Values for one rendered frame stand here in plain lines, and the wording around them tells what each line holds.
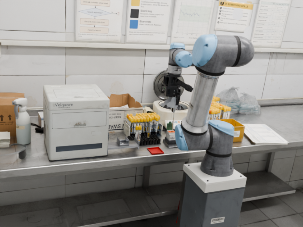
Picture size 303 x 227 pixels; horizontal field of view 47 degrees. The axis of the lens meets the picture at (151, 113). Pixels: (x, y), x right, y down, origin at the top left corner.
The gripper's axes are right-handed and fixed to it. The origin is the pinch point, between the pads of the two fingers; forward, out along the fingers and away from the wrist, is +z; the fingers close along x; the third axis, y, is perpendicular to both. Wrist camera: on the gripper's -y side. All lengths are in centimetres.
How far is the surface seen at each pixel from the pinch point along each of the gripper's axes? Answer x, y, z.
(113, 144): 3.2, 33.3, 16.5
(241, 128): 3.2, -42.2, 11.5
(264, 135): -1, -64, 19
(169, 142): 2.3, 1.8, 18.1
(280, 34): -61, -110, -36
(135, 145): 6.0, 22.3, 16.5
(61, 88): -9, 58, -10
